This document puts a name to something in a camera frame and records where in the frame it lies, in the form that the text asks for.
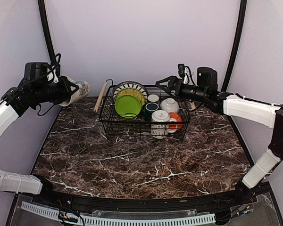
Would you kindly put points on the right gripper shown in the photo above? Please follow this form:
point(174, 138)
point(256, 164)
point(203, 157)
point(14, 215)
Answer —
point(173, 80)

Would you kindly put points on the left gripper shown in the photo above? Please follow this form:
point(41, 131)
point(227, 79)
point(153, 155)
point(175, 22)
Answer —
point(67, 90)

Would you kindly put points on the floral white tall cup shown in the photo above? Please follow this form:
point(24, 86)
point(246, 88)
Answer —
point(83, 91)

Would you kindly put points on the white brown-band cup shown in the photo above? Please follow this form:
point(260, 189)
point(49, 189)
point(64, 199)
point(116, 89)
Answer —
point(153, 98)

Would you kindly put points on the dark green mug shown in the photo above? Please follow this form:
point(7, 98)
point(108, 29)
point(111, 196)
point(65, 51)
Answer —
point(150, 108)

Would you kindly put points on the patterned white mug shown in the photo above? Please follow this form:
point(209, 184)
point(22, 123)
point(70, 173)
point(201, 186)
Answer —
point(159, 126)

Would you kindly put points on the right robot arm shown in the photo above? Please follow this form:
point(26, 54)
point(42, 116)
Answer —
point(205, 91)

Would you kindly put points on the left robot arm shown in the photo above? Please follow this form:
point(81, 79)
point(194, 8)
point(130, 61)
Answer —
point(41, 83)

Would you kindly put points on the white ceramic bowl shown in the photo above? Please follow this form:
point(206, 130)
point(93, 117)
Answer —
point(169, 105)

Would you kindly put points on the orange bowl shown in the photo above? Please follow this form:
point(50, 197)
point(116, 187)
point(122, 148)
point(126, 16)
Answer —
point(175, 117)

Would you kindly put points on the yellow woven plate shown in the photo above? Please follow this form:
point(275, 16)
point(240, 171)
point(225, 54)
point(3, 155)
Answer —
point(133, 92)

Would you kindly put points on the blue striped white plate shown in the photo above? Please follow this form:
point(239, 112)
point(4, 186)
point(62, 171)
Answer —
point(130, 85)

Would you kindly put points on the green plastic plate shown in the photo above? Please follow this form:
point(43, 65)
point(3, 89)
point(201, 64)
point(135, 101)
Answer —
point(128, 106)

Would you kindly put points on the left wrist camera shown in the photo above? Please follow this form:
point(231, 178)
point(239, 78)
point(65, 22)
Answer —
point(54, 74)

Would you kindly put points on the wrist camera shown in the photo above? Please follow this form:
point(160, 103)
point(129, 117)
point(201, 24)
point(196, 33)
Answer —
point(185, 73)
point(54, 74)

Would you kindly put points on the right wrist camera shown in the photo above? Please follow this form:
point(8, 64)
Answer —
point(185, 73)

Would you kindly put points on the left wooden rack handle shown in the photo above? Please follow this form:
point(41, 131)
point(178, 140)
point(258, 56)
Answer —
point(102, 92)

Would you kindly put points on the wooden rack handle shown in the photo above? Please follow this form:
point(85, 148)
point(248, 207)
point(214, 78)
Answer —
point(192, 108)
point(102, 92)

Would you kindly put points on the right wooden rack handle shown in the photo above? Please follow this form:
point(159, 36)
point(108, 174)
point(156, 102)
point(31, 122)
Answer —
point(192, 108)

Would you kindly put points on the black wire dish rack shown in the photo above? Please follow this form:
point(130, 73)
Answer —
point(115, 126)

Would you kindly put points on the white cable duct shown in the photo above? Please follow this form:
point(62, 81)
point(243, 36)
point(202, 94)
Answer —
point(89, 220)

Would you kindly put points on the black front rail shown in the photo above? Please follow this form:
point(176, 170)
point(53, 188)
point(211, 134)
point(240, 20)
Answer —
point(211, 203)

